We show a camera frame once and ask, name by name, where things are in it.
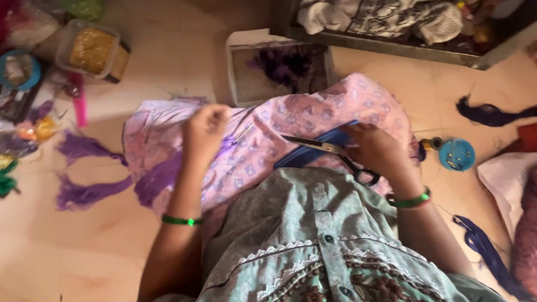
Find clear tub of yellow beads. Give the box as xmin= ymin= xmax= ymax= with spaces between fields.
xmin=55 ymin=18 xmax=131 ymax=84

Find person's green printed dress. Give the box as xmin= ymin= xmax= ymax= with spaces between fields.
xmin=153 ymin=167 xmax=508 ymax=302

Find white cloth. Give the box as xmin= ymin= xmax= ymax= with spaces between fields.
xmin=477 ymin=151 xmax=537 ymax=242

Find person's right hand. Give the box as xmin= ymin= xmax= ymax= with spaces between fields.
xmin=339 ymin=122 xmax=414 ymax=186

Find person's left hand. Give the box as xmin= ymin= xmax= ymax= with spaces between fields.
xmin=181 ymin=103 xmax=232 ymax=169

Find pink plastic comb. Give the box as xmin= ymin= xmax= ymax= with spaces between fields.
xmin=66 ymin=71 xmax=89 ymax=128

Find metal tray of clothes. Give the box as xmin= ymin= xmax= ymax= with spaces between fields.
xmin=270 ymin=0 xmax=537 ymax=70

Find heap of plastic bags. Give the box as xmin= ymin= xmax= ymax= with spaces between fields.
xmin=0 ymin=0 xmax=106 ymax=52

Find green wrist bangle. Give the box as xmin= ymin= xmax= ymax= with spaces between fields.
xmin=161 ymin=214 xmax=204 ymax=227
xmin=386 ymin=186 xmax=432 ymax=209

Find blue strip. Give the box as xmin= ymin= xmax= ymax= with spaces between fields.
xmin=274 ymin=119 xmax=360 ymax=170

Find green right wrist bangle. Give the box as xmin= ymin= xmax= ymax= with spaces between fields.
xmin=386 ymin=186 xmax=432 ymax=209

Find dark purple thread bundle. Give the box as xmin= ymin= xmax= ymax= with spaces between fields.
xmin=456 ymin=95 xmax=537 ymax=128

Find light purple thread tassel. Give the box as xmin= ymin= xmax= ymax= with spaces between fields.
xmin=55 ymin=174 xmax=133 ymax=211
xmin=56 ymin=130 xmax=129 ymax=167
xmin=133 ymin=150 xmax=184 ymax=209

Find dark blue thread bundle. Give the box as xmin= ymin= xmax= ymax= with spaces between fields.
xmin=452 ymin=215 xmax=534 ymax=301

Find red cloth piece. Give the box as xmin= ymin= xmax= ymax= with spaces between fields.
xmin=515 ymin=123 xmax=537 ymax=153

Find blue round container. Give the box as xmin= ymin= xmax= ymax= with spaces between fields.
xmin=0 ymin=49 xmax=42 ymax=91

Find green thread bundle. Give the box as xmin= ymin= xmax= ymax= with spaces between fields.
xmin=0 ymin=154 xmax=20 ymax=199

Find pink printed cloth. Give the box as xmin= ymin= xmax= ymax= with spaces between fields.
xmin=122 ymin=72 xmax=420 ymax=235

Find thin metal needle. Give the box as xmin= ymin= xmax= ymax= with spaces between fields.
xmin=229 ymin=123 xmax=255 ymax=146

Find blue round pin box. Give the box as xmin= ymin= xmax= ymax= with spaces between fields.
xmin=438 ymin=138 xmax=476 ymax=172

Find yellow thread spool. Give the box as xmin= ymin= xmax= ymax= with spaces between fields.
xmin=419 ymin=136 xmax=444 ymax=153

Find white cardboard box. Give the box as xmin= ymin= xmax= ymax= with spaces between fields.
xmin=225 ymin=28 xmax=337 ymax=108

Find dark purple thread tuft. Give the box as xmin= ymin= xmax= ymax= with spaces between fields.
xmin=247 ymin=44 xmax=329 ymax=94

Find green left wrist bangle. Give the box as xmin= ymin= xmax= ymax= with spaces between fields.
xmin=161 ymin=214 xmax=204 ymax=227

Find black handled scissors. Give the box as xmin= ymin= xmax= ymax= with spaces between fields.
xmin=280 ymin=134 xmax=381 ymax=187

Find yellow orange packet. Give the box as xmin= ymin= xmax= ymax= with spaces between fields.
xmin=16 ymin=116 xmax=58 ymax=143

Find maroon fabric bundle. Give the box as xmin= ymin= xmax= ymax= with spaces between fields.
xmin=511 ymin=167 xmax=537 ymax=287

